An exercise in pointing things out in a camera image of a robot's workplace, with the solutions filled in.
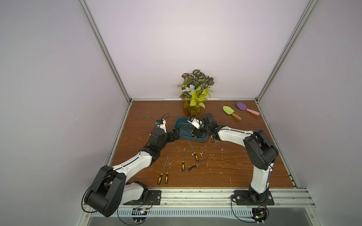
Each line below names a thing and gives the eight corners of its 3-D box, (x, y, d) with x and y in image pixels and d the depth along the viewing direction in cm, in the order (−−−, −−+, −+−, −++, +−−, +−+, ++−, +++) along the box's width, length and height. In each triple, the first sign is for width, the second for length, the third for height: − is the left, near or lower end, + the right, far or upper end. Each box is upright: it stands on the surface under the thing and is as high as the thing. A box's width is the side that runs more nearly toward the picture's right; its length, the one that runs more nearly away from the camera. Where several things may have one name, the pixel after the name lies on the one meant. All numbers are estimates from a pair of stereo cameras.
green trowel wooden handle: (236, 122, 108) (237, 120, 106) (222, 108, 118) (222, 106, 116) (241, 119, 110) (242, 117, 108) (226, 106, 119) (227, 104, 117)
